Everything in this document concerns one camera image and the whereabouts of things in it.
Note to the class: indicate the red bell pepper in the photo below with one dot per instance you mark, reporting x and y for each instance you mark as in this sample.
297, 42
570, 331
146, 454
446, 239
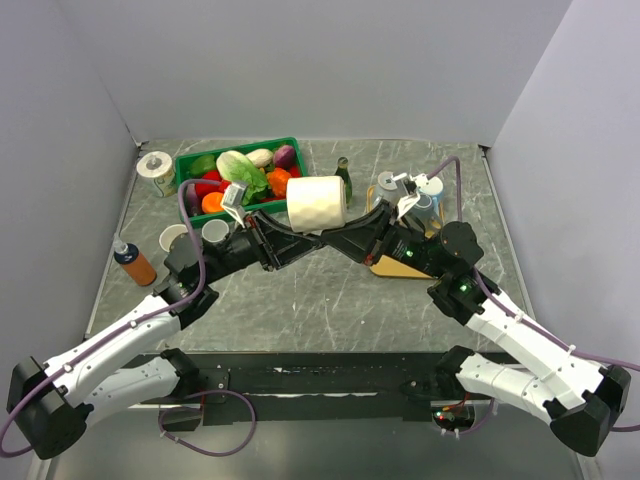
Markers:
215, 184

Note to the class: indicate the cream ribbed mug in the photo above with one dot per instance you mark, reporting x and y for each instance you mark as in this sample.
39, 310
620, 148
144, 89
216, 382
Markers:
316, 203

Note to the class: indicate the dark grey blue mug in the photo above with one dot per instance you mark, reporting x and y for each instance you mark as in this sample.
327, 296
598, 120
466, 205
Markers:
423, 216

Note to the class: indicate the green bell pepper toy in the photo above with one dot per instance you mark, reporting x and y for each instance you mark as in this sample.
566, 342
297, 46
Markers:
202, 165

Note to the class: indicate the green napa cabbage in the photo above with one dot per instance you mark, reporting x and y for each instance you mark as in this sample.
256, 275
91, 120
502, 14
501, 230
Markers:
235, 167

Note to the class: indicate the green glass bottle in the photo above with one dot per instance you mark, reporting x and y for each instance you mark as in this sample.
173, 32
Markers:
343, 173

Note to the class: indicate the purple eggplant toy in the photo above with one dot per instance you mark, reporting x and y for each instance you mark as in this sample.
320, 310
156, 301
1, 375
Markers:
193, 202

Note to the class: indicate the grey printed mug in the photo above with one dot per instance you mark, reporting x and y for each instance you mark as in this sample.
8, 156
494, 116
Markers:
215, 231

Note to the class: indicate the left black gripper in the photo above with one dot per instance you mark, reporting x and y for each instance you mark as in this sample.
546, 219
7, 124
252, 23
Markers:
275, 244

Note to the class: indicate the green mug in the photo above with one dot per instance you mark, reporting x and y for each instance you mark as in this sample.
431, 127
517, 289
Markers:
170, 234

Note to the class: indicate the purple onion toy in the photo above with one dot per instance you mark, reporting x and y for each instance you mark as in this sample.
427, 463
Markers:
285, 157

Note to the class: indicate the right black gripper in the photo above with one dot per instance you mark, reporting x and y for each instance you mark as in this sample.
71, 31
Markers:
366, 238

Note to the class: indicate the white green paper cup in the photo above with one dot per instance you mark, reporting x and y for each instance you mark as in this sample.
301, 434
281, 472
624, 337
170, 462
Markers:
156, 170

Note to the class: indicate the orange pumpkin toy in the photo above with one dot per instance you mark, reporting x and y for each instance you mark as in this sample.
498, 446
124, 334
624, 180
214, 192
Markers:
278, 180

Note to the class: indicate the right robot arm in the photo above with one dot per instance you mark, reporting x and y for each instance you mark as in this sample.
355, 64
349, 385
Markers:
578, 395

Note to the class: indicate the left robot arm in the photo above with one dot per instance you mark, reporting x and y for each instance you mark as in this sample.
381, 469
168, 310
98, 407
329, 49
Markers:
55, 402

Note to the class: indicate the light blue mug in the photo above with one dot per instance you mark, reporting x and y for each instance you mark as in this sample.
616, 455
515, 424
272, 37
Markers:
433, 187

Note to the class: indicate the green plastic crate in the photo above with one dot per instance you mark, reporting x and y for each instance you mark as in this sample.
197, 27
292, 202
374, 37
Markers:
270, 204

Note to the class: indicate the orange spray bottle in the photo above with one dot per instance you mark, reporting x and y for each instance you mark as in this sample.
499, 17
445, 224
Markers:
133, 262

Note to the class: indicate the yellow tray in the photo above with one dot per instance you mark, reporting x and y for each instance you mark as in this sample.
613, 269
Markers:
391, 268

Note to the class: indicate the grey mug upside down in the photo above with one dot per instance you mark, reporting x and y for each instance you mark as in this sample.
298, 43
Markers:
385, 189

